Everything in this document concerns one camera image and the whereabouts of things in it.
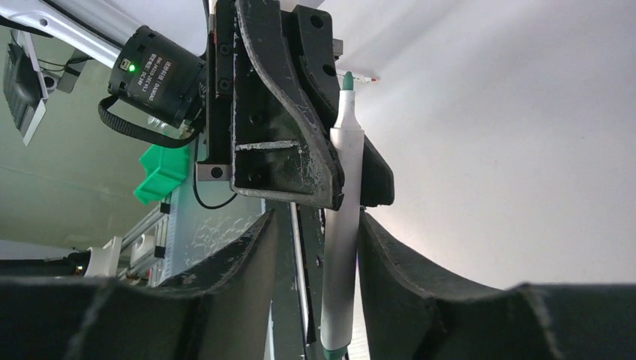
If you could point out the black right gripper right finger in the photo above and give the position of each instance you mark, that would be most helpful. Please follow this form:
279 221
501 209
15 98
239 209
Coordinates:
416 309

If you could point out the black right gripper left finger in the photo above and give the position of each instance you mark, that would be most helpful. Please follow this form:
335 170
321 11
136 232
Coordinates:
217 309

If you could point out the white marker red tip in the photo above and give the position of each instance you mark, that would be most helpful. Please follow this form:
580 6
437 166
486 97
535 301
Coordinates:
359 78

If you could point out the green plastic bin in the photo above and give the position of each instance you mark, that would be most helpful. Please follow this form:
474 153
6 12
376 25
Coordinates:
165 169

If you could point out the white marker green end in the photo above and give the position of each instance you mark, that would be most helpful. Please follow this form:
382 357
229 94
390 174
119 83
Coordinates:
341 230

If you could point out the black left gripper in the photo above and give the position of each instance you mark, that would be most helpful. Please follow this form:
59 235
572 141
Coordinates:
296 136

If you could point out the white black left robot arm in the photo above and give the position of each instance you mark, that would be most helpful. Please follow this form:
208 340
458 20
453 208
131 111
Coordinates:
148 70

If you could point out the aluminium frame rail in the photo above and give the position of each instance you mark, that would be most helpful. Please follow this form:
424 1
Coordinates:
144 248

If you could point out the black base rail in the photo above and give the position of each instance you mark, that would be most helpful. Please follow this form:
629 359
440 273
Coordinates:
296 305

